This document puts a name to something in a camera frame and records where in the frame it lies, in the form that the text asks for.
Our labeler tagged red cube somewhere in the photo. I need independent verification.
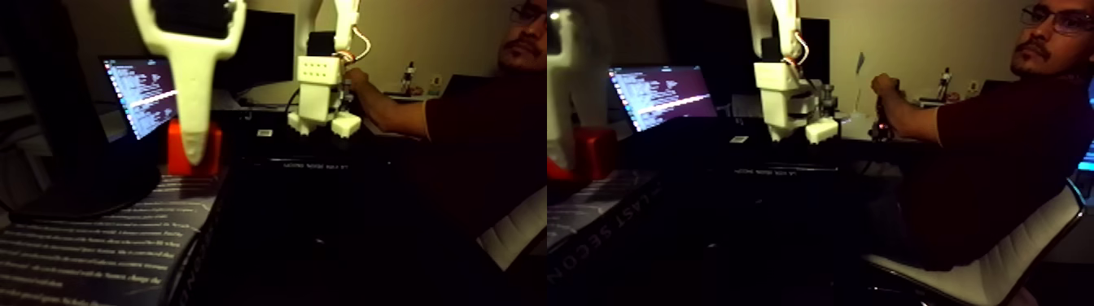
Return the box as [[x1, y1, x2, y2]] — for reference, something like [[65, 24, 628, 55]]
[[166, 120, 225, 178]]

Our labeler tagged dark leader arm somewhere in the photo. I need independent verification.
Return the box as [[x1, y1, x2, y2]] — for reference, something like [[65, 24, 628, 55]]
[[869, 95, 895, 142]]

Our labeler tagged person's left hand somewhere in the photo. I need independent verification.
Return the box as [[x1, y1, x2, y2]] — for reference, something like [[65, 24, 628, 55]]
[[872, 74, 902, 111]]

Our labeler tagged laptop with lit screen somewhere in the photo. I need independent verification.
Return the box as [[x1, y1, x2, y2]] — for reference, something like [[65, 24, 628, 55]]
[[100, 55, 179, 141]]

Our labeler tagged large black monitor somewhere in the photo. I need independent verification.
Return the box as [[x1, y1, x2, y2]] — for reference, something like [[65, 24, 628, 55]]
[[213, 7, 296, 94]]

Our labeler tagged black monitor with stand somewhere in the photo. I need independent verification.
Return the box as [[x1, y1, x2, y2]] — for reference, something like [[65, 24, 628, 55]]
[[0, 0, 164, 221]]

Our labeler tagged dark box with white print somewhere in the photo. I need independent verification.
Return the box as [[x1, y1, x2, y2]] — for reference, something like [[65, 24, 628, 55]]
[[0, 162, 232, 306]]

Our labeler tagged person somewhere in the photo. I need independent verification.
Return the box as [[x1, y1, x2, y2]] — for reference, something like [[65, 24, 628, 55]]
[[889, 0, 1094, 273]]

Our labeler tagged white office chair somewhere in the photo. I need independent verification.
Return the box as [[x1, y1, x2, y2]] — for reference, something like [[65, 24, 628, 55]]
[[863, 175, 1087, 306]]

